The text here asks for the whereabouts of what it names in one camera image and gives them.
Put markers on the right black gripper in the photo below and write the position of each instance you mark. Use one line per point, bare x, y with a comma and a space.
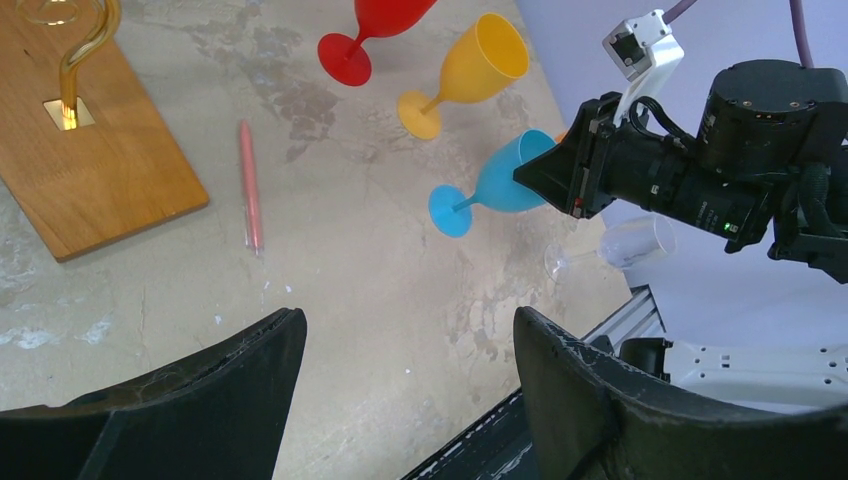
591, 169

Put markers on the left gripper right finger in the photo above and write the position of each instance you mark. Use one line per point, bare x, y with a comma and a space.
593, 416

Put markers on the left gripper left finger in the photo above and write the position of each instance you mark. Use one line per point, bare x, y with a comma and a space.
219, 413

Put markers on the blue plastic wine glass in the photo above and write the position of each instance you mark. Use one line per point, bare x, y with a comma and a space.
450, 210

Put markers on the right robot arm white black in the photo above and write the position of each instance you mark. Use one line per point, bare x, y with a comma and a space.
769, 154

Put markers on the yellow plastic wine glass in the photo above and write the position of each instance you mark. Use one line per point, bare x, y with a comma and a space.
487, 58

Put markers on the red plastic wine glass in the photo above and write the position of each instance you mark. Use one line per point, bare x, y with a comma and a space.
343, 57

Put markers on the wooden rack base board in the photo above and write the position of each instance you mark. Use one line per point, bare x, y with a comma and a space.
85, 188

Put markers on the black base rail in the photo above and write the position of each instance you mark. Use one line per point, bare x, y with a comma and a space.
498, 445

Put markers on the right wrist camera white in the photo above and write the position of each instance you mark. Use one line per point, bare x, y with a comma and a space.
646, 52

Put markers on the gold wire wine glass rack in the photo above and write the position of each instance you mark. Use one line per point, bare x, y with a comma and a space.
69, 112

